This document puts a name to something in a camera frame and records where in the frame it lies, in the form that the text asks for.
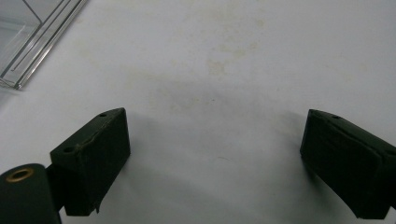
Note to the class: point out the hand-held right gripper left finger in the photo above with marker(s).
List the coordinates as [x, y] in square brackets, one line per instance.
[93, 165]

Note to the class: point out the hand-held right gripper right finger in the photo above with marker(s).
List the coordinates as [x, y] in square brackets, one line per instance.
[348, 168]

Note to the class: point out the clear acrylic box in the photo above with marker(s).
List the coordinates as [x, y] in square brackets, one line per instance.
[29, 35]

